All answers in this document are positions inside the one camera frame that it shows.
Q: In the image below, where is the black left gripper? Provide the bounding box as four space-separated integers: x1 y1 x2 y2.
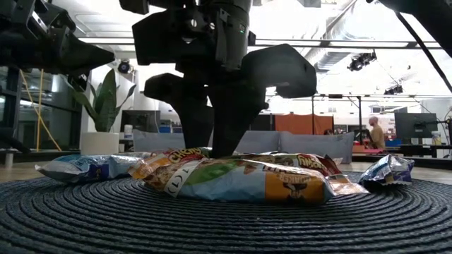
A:
10 20 117 93

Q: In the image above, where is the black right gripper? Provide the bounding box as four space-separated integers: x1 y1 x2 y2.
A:
118 0 318 159

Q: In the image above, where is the red Chewy granola bar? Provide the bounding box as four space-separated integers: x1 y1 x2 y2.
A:
155 147 215 165
229 152 344 178

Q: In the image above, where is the orange Chewy granola bar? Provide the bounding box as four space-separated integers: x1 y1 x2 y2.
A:
127 154 370 207

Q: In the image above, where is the blue foil snack bar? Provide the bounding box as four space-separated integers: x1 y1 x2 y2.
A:
35 152 153 184
357 154 416 188

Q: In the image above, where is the long overhead light bar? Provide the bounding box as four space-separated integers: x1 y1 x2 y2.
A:
77 36 444 50

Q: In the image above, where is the green snake plant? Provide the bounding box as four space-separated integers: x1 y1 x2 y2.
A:
70 68 137 133

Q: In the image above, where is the grey translucent plastic bin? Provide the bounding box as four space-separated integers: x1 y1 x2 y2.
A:
132 129 188 153
234 130 283 155
279 131 355 165

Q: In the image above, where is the black background monitor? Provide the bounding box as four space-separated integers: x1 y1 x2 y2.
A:
120 109 161 134
394 112 439 140

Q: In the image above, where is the orange partition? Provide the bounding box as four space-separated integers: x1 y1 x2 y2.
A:
274 114 335 136

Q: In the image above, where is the white plant pot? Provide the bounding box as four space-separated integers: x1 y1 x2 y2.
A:
80 131 121 157

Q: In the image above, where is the round dark woven placemat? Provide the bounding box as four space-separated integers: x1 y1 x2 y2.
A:
0 169 452 254

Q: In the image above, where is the black background table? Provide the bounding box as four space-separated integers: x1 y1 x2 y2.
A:
398 143 452 159

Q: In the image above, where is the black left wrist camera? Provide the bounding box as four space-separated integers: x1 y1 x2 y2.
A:
33 0 78 35

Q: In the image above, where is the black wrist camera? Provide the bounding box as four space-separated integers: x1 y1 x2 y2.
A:
33 0 78 35
131 12 218 68

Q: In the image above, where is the yellow hanging cord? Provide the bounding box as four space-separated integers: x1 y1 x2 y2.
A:
19 69 63 152

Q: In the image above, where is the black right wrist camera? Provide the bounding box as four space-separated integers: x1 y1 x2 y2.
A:
131 12 218 68

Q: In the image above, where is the black aluminium table frame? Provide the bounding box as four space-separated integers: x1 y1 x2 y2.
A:
0 147 452 171

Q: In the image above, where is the black ceiling camera cluster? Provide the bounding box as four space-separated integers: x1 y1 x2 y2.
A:
383 84 404 96
347 51 378 73

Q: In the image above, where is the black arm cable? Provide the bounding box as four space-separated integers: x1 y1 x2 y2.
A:
394 12 452 93

